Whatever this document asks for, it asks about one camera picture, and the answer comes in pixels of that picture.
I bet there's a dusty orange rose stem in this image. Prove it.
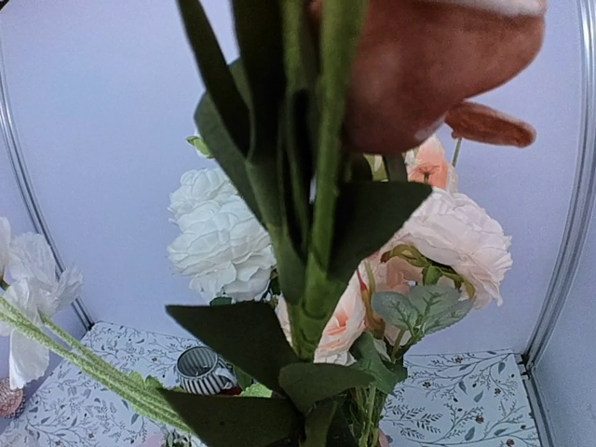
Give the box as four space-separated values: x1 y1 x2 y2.
164 1 547 446

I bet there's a peach rose flower stem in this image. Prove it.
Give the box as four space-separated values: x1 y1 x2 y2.
314 187 512 394

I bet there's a peach blossom flower stem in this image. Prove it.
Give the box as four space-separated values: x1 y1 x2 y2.
404 135 459 194

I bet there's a white blossom flower stem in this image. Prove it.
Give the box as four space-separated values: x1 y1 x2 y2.
1 217 191 434

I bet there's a white peony flower stem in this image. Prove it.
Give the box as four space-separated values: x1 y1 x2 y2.
167 168 276 302

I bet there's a striped ceramic cup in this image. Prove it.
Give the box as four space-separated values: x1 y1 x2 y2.
176 345 237 396

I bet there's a floral patterned tablecloth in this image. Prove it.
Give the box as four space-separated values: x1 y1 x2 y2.
1 322 540 446

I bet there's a right aluminium frame post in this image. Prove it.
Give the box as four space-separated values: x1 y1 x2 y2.
514 1 595 369

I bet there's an aluminium frame post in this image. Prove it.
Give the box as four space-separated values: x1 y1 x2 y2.
0 41 94 332
514 1 595 369

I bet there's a left aluminium frame post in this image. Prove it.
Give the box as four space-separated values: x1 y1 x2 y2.
0 41 94 332

